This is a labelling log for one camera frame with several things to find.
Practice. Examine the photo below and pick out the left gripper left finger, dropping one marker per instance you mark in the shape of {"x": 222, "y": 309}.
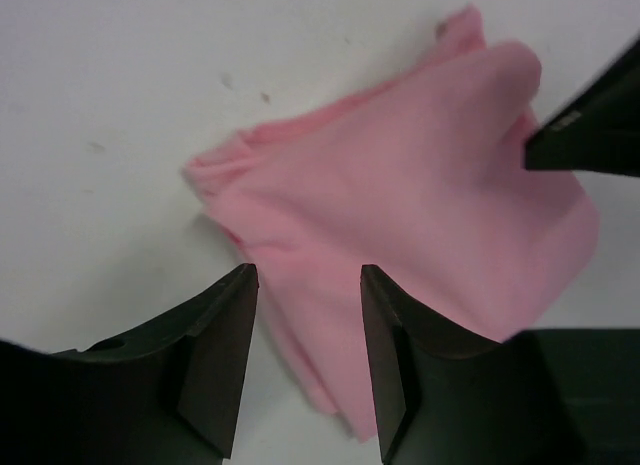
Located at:
{"x": 165, "y": 392}

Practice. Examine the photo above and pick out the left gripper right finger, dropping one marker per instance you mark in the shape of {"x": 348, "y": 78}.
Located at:
{"x": 445, "y": 395}

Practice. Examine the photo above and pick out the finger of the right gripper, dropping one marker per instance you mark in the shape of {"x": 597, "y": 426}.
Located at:
{"x": 599, "y": 130}

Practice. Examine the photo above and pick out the pink t shirt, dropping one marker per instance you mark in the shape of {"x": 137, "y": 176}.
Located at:
{"x": 421, "y": 176}

